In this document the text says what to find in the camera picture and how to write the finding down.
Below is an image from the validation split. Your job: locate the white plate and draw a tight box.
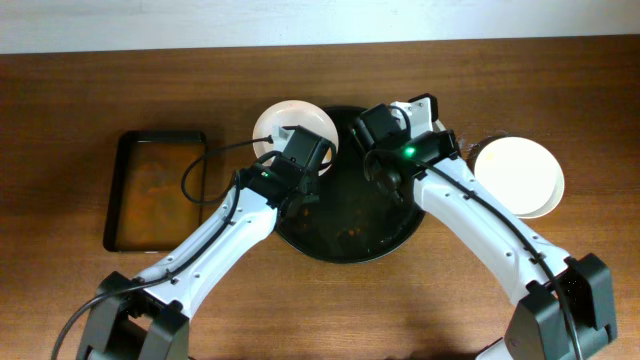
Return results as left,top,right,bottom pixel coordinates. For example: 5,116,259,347
252,100,340,163
473,136,562,217
516,168,565,219

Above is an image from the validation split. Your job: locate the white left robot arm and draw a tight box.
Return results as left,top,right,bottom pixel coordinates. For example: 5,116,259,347
76,152,326,359

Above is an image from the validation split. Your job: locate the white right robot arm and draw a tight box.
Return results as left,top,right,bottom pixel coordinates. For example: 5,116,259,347
365,95,618,359

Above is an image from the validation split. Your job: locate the round black serving tray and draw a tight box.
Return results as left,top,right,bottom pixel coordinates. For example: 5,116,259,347
276,106,425,264

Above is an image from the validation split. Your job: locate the black rectangular water tray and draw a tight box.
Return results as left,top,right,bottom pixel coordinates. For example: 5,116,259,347
103,130,208,252

